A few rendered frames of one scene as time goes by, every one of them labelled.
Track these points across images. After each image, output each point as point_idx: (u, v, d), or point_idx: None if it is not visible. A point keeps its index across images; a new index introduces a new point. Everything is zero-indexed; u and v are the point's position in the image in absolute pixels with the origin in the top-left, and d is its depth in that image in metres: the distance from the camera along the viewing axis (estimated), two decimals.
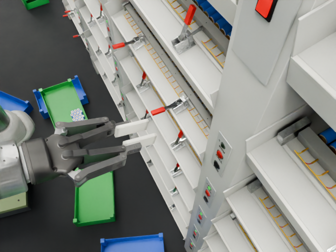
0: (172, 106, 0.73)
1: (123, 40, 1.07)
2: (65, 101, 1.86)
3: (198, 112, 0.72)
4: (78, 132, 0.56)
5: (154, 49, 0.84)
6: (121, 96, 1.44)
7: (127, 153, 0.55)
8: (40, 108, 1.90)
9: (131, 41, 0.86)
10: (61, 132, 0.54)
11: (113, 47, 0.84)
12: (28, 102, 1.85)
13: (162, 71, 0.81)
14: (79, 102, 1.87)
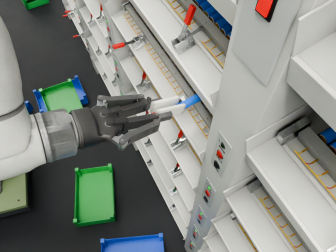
0: None
1: (123, 40, 1.07)
2: (65, 101, 1.86)
3: (198, 112, 0.72)
4: (117, 106, 0.61)
5: (154, 49, 0.84)
6: None
7: (159, 120, 0.60)
8: (40, 108, 1.90)
9: (131, 41, 0.86)
10: (102, 104, 0.59)
11: (113, 47, 0.84)
12: (28, 102, 1.85)
13: (162, 71, 0.81)
14: (79, 102, 1.87)
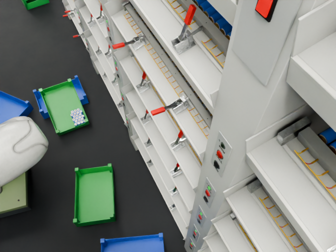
0: (172, 106, 0.73)
1: (123, 40, 1.07)
2: (65, 101, 1.86)
3: (198, 112, 0.72)
4: None
5: (154, 49, 0.84)
6: (121, 96, 1.44)
7: None
8: (40, 108, 1.90)
9: (131, 41, 0.86)
10: None
11: (113, 47, 0.84)
12: (28, 102, 1.85)
13: (162, 71, 0.81)
14: (79, 102, 1.87)
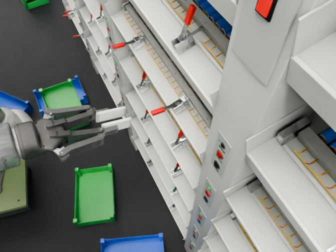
0: (172, 106, 0.73)
1: (123, 40, 1.07)
2: (65, 101, 1.86)
3: (198, 112, 0.72)
4: (76, 144, 0.60)
5: (154, 49, 0.84)
6: (121, 96, 1.44)
7: (95, 112, 0.67)
8: (40, 108, 1.90)
9: (131, 41, 0.86)
10: (60, 151, 0.59)
11: (113, 47, 0.84)
12: (28, 102, 1.85)
13: (162, 71, 0.81)
14: (79, 102, 1.87)
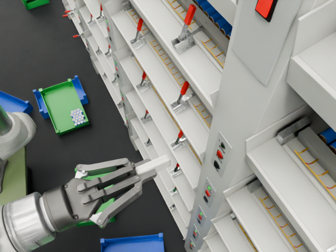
0: (180, 100, 0.73)
1: (123, 40, 1.07)
2: (65, 101, 1.86)
3: (205, 108, 0.72)
4: (112, 204, 0.51)
5: (160, 46, 0.84)
6: (121, 96, 1.44)
7: (134, 165, 0.57)
8: (40, 108, 1.90)
9: (137, 37, 0.86)
10: (98, 216, 0.51)
11: (143, 20, 0.82)
12: (28, 102, 1.85)
13: (168, 68, 0.81)
14: (79, 102, 1.87)
